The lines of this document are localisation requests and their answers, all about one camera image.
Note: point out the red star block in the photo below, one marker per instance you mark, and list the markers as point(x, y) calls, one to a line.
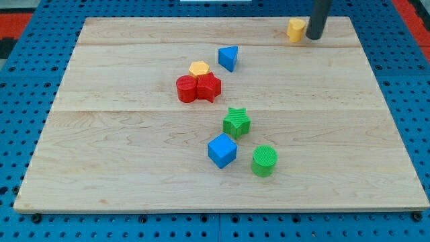
point(209, 87)

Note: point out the wooden board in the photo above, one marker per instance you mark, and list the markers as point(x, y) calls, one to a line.
point(118, 139)

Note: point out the green cylinder block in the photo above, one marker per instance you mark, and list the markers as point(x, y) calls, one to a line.
point(264, 160)

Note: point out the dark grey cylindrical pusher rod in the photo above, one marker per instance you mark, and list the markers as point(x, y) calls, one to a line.
point(318, 18)

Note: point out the yellow hexagon block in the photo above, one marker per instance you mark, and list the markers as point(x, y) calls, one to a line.
point(199, 68)

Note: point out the red cylinder block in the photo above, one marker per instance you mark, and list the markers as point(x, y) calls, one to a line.
point(186, 88)

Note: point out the yellow heart block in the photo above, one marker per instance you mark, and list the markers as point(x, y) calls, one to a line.
point(295, 29)

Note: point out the blue triangle block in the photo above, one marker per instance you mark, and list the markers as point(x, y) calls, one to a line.
point(227, 57)

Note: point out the blue cube block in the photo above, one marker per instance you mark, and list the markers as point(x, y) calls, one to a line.
point(222, 150)

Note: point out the green star block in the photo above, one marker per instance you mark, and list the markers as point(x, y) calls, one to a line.
point(236, 123)

